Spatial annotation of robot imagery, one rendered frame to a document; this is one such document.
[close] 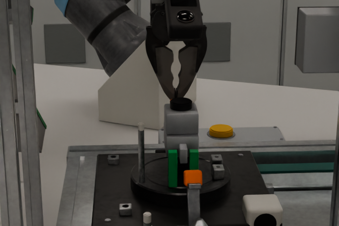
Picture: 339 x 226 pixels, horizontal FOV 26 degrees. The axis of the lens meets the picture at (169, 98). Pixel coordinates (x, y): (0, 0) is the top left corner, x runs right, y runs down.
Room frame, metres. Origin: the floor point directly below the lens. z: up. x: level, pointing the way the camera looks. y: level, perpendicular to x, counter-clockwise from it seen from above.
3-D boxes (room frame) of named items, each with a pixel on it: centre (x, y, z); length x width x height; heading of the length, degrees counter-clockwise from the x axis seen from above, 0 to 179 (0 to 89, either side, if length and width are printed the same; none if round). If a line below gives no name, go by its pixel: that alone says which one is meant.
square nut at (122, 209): (0.85, 0.06, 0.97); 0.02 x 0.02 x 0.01; 4
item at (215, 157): (0.96, -0.07, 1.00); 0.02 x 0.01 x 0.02; 4
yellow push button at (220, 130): (1.16, -0.09, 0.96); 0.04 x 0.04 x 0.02
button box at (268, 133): (1.16, -0.09, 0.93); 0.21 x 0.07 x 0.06; 94
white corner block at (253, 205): (0.85, -0.12, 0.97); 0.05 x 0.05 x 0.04; 4
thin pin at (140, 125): (0.91, 0.04, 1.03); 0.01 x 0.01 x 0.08
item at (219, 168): (0.92, -0.07, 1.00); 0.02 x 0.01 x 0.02; 4
